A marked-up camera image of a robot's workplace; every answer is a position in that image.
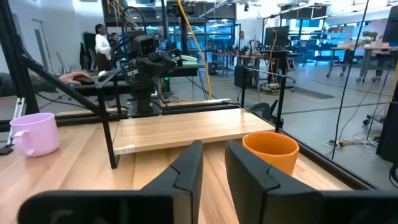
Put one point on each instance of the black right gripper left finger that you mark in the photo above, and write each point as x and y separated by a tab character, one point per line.
183	174

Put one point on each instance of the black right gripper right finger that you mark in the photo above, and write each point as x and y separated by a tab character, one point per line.
248	174

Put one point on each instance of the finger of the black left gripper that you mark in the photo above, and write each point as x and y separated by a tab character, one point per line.
175	57
130	73

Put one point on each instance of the medium orange mug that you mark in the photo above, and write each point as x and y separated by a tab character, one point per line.
273	155

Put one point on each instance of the small pink mug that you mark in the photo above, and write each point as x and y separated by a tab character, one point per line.
37	133

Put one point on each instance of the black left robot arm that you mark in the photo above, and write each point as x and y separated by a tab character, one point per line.
144	99

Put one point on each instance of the person's forearm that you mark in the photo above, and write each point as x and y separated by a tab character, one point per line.
18	84

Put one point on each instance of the mint green stapler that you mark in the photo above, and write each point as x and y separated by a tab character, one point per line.
188	59

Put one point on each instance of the black desk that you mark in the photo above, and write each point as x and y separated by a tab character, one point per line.
186	71

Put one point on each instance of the person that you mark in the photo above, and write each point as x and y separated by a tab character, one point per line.
102	46
113	40
242	40

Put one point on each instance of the black computer mouse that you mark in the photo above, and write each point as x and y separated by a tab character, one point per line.
85	81

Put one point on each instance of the person's hand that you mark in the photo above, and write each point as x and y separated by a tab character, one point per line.
73	77

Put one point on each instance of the black computer monitor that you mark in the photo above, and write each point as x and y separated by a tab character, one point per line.
276	35

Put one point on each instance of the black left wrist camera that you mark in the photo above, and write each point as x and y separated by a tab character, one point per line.
148	46

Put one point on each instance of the wooden shelf with black frame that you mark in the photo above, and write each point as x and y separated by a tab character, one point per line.
186	127

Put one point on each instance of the black aluminium rig frame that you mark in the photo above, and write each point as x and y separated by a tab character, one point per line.
12	46

